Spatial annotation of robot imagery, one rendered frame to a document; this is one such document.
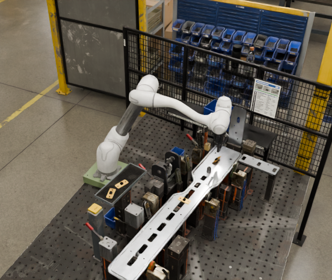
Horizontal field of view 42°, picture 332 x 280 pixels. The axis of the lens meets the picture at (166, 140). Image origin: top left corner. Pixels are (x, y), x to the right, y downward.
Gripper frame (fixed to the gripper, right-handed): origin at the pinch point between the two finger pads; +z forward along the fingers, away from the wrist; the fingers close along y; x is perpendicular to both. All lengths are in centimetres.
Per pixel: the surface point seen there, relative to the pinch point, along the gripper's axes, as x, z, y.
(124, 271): -114, 13, 1
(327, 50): 57, -65, 45
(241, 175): -8.5, 9.2, 23.0
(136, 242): -93, 13, -6
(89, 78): 129, 82, -242
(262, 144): 34.5, 10.5, 20.4
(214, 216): -44, 19, 21
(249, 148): 23.0, 9.2, 14.8
